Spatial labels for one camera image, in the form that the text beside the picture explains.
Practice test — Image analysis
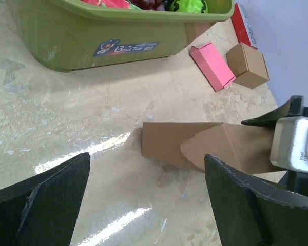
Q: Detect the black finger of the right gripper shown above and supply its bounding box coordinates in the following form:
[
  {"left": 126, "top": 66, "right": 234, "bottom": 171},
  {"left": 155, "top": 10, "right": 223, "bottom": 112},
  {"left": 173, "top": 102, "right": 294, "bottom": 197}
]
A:
[{"left": 241, "top": 95, "right": 308, "bottom": 127}]

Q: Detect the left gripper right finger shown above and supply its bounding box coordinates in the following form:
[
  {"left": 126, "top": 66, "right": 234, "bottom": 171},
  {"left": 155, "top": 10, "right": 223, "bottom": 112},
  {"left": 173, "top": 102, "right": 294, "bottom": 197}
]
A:
[{"left": 204, "top": 154, "right": 308, "bottom": 245}]

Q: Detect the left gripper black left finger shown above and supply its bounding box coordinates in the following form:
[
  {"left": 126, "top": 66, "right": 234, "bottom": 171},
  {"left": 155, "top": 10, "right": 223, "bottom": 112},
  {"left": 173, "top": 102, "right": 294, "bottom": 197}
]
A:
[{"left": 0, "top": 152, "right": 90, "bottom": 245}]

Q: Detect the large cardboard box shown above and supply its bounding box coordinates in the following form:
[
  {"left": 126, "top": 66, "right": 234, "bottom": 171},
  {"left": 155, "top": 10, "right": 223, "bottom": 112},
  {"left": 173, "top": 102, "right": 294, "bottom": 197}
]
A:
[{"left": 141, "top": 122, "right": 282, "bottom": 175}]

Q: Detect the small brown cardboard box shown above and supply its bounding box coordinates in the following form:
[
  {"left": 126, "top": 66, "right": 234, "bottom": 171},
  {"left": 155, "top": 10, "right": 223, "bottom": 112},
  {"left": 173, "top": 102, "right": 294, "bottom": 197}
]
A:
[{"left": 226, "top": 43, "right": 270, "bottom": 89}]

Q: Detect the red white toothpaste box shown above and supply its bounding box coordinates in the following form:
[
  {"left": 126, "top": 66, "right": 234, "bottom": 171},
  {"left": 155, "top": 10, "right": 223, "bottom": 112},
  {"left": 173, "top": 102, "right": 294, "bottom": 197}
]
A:
[{"left": 231, "top": 3, "right": 258, "bottom": 50}]

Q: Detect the pink rectangular block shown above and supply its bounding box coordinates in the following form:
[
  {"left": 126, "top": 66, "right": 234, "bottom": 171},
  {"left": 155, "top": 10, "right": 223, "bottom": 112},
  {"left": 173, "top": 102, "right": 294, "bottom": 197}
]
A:
[{"left": 190, "top": 42, "right": 236, "bottom": 92}]

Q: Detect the dark grape bunch lower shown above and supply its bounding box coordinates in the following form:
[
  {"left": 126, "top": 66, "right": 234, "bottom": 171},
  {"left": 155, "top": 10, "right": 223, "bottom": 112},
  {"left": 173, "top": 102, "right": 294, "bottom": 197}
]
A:
[{"left": 130, "top": 0, "right": 169, "bottom": 11}]

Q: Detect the green plastic bin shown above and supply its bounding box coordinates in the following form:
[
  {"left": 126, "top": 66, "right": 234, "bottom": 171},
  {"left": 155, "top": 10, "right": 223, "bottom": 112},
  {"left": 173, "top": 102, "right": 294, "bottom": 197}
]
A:
[{"left": 8, "top": 1, "right": 234, "bottom": 72}]

